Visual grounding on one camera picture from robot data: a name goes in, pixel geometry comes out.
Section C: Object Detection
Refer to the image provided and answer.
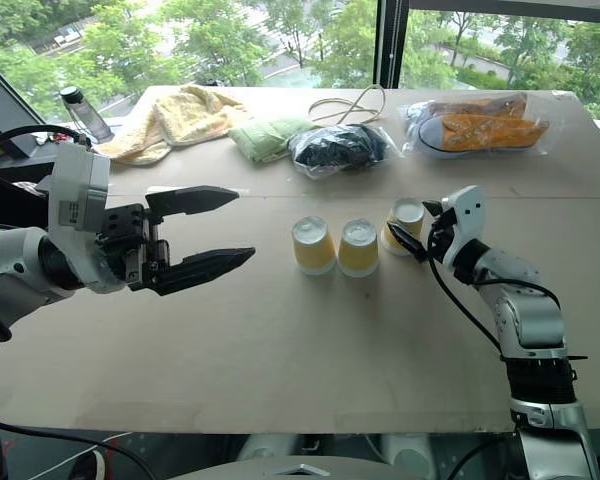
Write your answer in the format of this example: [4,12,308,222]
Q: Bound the white rounded shape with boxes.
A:
[379,433,437,472]
[238,433,302,462]

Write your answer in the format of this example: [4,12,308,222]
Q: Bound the clear plastic shoe bag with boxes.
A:
[396,91,552,161]

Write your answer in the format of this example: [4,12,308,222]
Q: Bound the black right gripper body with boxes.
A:
[429,208,460,250]

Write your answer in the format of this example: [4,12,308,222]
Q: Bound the black side desk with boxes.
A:
[0,142,56,232]

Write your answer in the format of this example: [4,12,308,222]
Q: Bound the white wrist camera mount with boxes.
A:
[439,184,487,269]
[46,143,130,295]

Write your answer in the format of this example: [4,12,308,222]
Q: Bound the beige cord loop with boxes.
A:
[307,83,388,127]

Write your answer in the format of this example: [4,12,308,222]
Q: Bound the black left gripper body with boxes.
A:
[97,202,172,294]

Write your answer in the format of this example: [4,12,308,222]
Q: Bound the orange canvas sneaker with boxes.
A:
[418,113,551,153]
[423,93,529,122]

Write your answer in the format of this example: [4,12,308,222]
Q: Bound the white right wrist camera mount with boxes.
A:
[439,184,487,269]

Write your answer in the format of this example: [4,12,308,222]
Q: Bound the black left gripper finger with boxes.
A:
[144,185,242,222]
[154,246,257,298]

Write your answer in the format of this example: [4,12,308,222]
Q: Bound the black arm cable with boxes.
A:
[0,124,92,157]
[427,227,564,354]

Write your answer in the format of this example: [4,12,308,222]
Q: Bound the thin black floor cable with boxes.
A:
[0,418,157,480]

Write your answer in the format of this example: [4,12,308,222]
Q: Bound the folded green cloth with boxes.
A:
[227,115,322,164]

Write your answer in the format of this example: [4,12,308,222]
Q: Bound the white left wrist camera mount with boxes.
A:
[46,143,130,295]

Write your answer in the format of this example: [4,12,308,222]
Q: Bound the black items in plastic bag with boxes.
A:
[286,123,404,181]

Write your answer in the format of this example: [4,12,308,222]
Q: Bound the pale yellow towel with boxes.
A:
[93,84,247,167]

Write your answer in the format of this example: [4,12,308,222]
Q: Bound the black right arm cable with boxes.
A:
[427,227,564,354]

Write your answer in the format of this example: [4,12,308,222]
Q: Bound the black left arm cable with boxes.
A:
[0,124,92,157]

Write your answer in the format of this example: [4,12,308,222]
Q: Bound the black window frame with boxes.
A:
[374,0,600,92]

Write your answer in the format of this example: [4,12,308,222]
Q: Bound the yellow paper cup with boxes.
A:
[291,215,338,277]
[380,197,426,258]
[337,217,381,279]

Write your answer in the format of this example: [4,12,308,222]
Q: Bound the clear bottle with black cap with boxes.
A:
[59,85,115,144]

